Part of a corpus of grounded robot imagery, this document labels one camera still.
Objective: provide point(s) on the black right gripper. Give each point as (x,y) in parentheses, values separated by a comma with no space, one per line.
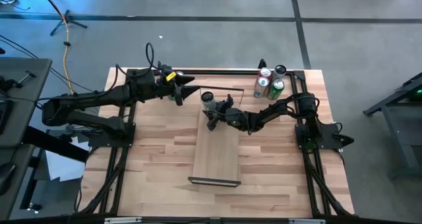
(230,117)

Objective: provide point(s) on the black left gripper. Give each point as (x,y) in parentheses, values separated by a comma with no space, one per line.
(165,87)

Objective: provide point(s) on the silver can black lid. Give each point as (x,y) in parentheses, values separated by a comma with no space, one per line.
(208,99)
(279,72)

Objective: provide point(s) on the red Fanta can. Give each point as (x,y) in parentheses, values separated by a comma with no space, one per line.
(264,73)

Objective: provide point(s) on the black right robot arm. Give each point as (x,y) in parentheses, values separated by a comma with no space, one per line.
(273,110)

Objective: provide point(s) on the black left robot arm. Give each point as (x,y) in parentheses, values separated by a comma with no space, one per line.
(82,102)

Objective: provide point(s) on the yellow tag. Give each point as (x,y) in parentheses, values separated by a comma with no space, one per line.
(171,76)

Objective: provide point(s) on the black tripod stand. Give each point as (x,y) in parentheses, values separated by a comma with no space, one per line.
(66,21)

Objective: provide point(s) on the dark grey desk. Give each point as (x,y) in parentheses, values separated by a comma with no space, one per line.
(23,102)

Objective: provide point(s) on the black clamp tool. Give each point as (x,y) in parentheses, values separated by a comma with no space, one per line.
(18,80)

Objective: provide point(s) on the workbench with grey legs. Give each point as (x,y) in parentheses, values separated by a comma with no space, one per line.
(395,135)

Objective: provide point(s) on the black box green light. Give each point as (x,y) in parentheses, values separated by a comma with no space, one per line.
(418,93)

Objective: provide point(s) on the black computer mouse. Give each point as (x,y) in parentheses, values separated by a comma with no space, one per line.
(6,178)

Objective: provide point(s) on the wooden shelf black metal frame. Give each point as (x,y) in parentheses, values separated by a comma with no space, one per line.
(216,151)

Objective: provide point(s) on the silver metal bracket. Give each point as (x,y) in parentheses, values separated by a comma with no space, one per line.
(306,221)
(122,220)

